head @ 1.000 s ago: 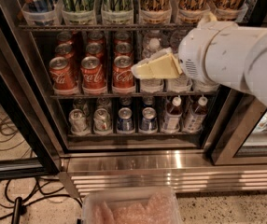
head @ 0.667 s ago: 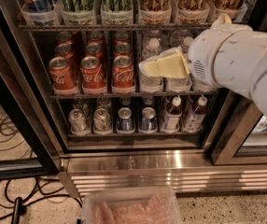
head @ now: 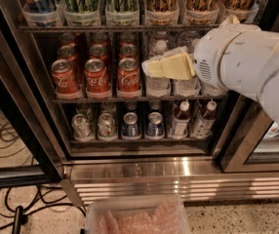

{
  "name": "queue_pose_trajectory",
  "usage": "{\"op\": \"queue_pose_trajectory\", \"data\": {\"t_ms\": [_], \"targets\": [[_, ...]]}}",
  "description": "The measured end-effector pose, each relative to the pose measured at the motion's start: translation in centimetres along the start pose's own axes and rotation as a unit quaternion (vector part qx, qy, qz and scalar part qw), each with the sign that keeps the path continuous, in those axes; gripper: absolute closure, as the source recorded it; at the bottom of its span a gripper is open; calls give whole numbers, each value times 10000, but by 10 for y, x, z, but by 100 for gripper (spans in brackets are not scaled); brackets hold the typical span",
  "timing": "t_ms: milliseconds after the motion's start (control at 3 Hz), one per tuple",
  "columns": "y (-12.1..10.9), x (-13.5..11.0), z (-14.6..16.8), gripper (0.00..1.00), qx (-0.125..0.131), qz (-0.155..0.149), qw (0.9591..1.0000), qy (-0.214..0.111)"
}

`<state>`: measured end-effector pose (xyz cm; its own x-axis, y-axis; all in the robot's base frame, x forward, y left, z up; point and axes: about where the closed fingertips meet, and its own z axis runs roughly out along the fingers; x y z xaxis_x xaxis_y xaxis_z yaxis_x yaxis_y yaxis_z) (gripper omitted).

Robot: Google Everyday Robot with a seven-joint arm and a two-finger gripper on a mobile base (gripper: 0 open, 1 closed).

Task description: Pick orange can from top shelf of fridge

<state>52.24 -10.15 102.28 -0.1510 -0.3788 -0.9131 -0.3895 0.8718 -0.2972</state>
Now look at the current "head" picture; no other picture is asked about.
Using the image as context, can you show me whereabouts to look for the front middle water bottle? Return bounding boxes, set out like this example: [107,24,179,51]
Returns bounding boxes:
[172,38,199,97]

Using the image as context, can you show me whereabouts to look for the middle left coca-cola can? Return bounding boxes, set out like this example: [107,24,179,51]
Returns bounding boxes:
[58,45,82,83]

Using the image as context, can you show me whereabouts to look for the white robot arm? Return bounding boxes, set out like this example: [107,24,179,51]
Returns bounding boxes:
[141,24,279,125]

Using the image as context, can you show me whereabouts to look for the green can left top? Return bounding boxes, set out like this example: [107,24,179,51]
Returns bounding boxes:
[64,0,100,26]

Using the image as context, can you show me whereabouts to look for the front left water bottle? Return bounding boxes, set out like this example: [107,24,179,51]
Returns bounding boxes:
[145,40,171,98]

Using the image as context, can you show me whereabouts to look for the orange can right top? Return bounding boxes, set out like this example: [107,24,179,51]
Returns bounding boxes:
[218,0,258,22]

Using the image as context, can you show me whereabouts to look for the front middle coca-cola can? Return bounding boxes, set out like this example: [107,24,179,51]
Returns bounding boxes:
[84,58,110,94]

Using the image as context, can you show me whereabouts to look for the green can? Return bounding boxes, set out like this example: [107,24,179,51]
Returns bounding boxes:
[105,0,140,26]
[64,0,100,26]

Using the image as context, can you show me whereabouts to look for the front left coca-cola can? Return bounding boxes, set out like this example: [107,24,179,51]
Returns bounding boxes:
[51,58,79,96]

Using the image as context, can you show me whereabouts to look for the blue pepsi can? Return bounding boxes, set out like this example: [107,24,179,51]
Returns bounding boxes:
[145,112,164,139]
[122,112,140,137]

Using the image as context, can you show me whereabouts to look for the front right coca-cola can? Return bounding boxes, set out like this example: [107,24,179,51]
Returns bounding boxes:
[117,58,140,98]

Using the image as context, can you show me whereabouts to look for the blue pepsi can right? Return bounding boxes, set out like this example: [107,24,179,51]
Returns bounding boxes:
[145,112,164,139]

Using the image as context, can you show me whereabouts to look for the top wire shelf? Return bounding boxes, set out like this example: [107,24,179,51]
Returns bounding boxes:
[19,24,219,33]

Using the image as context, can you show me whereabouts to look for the coca-cola can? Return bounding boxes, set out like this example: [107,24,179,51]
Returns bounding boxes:
[84,58,110,94]
[58,45,82,83]
[117,58,140,98]
[119,44,139,59]
[89,45,109,65]
[51,58,79,96]

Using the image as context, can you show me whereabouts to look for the open glass fridge door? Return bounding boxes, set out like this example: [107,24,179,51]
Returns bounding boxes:
[0,0,64,189]

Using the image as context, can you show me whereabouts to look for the blue can top shelf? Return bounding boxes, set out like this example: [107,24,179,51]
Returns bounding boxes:
[22,0,64,27]

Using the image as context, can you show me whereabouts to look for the orange can middle top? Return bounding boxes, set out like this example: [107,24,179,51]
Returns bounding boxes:
[184,0,216,24]

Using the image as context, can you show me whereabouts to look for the middle wire shelf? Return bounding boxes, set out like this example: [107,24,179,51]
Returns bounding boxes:
[53,96,226,103]

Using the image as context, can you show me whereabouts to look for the black floor cables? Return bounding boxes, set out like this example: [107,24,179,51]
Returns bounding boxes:
[0,114,87,234]

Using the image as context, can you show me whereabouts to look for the left tea bottle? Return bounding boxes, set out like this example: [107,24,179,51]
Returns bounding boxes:
[170,100,190,138]

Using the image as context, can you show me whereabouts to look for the silver can front right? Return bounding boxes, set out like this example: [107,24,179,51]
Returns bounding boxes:
[98,113,117,141]

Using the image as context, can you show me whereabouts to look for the tea bottle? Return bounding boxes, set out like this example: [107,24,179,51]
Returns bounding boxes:
[170,100,190,138]
[191,100,217,139]

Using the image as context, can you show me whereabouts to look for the silver can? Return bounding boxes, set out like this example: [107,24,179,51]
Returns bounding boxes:
[71,114,93,141]
[98,113,117,141]

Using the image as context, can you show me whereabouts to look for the clear plastic bin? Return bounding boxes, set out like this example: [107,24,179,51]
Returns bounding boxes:
[85,195,191,234]

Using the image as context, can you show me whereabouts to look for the front right water bottle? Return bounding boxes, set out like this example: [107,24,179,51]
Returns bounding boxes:
[200,82,227,96]

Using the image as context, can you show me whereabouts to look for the middle right coca-cola can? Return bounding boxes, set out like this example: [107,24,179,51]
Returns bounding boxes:
[119,44,139,59]

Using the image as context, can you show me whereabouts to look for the blue pepsi can left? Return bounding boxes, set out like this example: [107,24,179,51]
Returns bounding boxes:
[122,112,140,137]

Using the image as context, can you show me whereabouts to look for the right tea bottle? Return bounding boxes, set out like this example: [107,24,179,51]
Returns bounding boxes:
[191,100,217,139]

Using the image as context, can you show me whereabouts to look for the middle centre coca-cola can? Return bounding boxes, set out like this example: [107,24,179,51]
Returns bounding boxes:
[89,45,109,65]

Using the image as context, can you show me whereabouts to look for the water bottle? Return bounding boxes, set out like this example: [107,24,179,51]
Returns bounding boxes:
[200,82,227,96]
[145,40,171,98]
[172,38,199,97]

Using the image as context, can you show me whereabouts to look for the wire shelf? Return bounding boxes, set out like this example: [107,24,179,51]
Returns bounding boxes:
[19,24,219,33]
[53,96,226,103]

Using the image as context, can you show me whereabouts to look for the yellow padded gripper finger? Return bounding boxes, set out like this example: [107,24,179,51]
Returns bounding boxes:
[141,47,197,80]

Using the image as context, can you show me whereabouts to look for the silver can front left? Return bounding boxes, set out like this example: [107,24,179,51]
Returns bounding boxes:
[71,114,93,141]

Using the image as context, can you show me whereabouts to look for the green can right top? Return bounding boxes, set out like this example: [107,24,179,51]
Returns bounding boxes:
[105,0,140,26]

